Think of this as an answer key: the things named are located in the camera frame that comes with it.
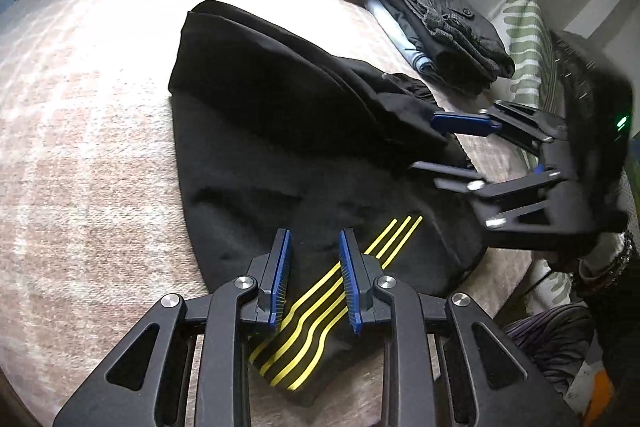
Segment stack of folded clothes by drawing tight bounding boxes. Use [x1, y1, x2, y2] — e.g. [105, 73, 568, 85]
[366, 0, 515, 98]

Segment green patterned pillow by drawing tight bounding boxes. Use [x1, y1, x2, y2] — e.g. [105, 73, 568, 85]
[489, 0, 564, 115]

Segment black pants with yellow stripes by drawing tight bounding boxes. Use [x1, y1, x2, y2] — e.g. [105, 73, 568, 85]
[168, 0, 485, 404]

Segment checkered beige bed blanket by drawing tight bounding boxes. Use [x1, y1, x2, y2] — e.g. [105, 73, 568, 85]
[0, 0, 542, 427]

